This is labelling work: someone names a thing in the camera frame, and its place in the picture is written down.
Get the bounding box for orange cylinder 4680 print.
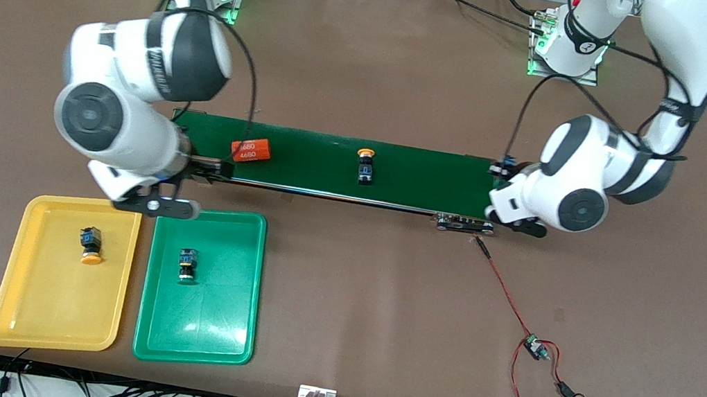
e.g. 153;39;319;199
229;134;274;166

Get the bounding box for yellow push button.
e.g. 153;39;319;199
76;225;108;267
353;147;380;187

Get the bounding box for green conveyor belt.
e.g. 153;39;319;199
160;107;506;238

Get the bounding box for green plastic tray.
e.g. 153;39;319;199
131;197;274;376

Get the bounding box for small controller circuit board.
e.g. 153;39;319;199
523;333;551;361

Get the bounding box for yellow plastic tray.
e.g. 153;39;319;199
0;183;145;364

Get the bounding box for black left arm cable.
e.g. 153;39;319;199
505;0;707;189

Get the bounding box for red black motor cable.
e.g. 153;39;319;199
462;236;547;342

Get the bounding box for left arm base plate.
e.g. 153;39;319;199
525;5;609;87

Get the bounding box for black cable on table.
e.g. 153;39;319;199
416;0;555;36

